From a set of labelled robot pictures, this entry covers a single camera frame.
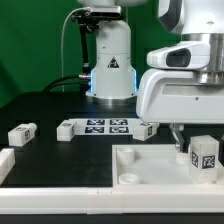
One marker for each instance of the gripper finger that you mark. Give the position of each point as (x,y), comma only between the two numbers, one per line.
(178,136)

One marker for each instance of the black camera stand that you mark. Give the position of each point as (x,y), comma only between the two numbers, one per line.
(87,25)

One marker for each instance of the white left fence piece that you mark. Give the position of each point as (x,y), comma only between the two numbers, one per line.
(7,161)

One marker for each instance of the white marker base plate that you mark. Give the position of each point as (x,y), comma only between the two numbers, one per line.
(105,126)

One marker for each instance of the white square tabletop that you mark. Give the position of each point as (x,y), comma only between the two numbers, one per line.
(156,164)

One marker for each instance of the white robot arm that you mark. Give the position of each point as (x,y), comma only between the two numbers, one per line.
(168,54)

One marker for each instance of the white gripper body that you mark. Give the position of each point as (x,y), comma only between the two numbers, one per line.
(168,96)

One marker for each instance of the white front fence rail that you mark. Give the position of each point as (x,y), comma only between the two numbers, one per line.
(117,200)

